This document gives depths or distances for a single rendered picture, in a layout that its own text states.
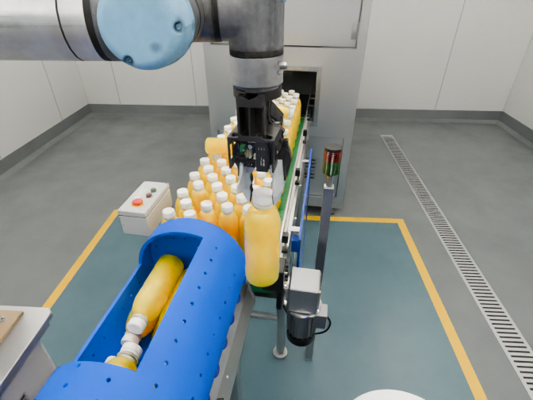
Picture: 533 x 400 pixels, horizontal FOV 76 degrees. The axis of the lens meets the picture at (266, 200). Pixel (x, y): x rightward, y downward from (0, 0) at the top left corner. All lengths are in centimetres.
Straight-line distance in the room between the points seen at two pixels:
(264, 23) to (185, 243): 64
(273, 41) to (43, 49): 26
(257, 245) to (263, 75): 31
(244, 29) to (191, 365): 55
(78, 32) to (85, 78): 545
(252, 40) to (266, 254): 38
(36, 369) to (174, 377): 37
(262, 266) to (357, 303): 171
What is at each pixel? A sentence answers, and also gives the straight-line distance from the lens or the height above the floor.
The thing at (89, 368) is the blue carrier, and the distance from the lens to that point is 67.
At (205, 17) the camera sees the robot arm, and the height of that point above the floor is 171.
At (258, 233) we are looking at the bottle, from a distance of 63.
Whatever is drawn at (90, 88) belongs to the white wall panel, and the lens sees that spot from 584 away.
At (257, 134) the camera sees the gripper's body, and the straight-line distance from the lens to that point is 51.
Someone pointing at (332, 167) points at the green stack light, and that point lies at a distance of 122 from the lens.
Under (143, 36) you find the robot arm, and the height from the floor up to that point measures 171.
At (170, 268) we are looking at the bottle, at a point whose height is 113.
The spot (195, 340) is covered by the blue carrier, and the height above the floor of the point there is 118.
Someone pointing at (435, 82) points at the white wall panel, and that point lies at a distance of 546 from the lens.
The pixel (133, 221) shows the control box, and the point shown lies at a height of 106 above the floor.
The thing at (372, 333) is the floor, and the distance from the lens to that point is 224.
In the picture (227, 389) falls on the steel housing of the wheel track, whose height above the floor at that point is 86.
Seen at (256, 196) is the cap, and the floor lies 143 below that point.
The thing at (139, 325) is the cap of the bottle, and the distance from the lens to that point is 84.
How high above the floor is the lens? 176
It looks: 33 degrees down
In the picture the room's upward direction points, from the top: straight up
